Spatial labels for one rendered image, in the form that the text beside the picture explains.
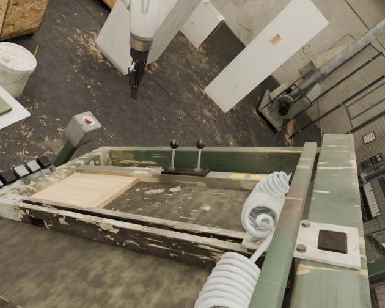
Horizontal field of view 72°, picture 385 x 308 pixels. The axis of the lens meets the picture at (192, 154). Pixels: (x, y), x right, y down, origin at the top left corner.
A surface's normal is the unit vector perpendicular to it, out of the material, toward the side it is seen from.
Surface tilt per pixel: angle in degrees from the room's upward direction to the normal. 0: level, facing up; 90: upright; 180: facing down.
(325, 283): 56
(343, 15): 90
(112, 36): 90
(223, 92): 90
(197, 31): 90
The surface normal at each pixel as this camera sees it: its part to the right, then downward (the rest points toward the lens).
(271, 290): -0.17, -0.93
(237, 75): -0.34, 0.49
